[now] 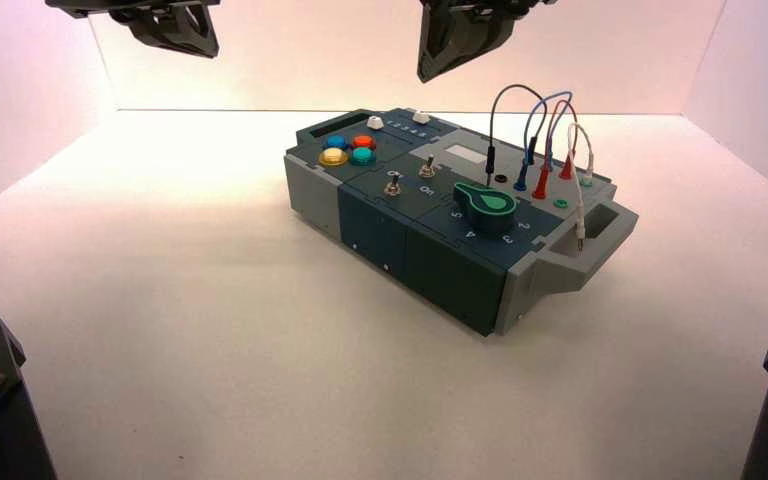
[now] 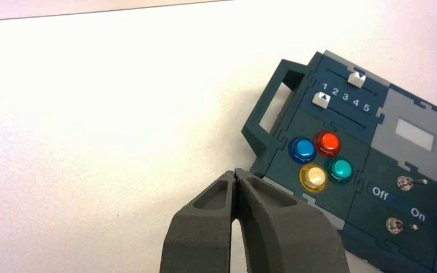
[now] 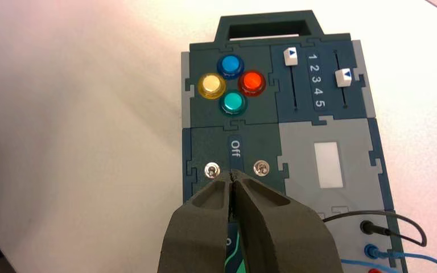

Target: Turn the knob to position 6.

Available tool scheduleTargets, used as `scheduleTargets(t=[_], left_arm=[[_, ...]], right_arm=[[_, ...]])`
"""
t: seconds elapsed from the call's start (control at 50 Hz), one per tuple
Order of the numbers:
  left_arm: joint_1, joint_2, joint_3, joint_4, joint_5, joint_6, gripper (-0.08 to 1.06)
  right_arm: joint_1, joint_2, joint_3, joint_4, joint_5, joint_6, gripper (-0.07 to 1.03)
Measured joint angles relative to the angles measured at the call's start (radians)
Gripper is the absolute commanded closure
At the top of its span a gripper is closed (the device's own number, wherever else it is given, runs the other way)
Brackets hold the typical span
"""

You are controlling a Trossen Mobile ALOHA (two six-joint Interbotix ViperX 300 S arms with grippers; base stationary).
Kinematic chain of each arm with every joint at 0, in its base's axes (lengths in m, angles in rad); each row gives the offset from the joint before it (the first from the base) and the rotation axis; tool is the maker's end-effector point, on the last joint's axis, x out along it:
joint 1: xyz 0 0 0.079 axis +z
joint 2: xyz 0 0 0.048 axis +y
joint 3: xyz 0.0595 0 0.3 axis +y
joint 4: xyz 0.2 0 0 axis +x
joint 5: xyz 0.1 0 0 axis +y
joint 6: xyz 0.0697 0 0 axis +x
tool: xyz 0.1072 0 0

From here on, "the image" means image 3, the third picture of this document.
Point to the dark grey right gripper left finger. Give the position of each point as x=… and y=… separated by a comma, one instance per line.
x=196, y=241

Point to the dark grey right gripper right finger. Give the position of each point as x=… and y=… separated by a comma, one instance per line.
x=278, y=241

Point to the white slider knob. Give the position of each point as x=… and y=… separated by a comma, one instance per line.
x=290, y=56
x=343, y=78

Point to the white rectangular display window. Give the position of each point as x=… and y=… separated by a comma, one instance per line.
x=328, y=165

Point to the teal and grey control box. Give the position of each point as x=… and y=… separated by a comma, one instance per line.
x=252, y=139

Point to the green round push button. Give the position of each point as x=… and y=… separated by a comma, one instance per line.
x=233, y=101

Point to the yellow round push button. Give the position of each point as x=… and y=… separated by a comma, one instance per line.
x=211, y=84

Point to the red round push button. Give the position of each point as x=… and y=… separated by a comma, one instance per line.
x=251, y=81

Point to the blue round push button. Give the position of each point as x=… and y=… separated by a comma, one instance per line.
x=230, y=66

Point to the silver toggle switch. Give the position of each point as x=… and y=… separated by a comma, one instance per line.
x=212, y=170
x=261, y=168

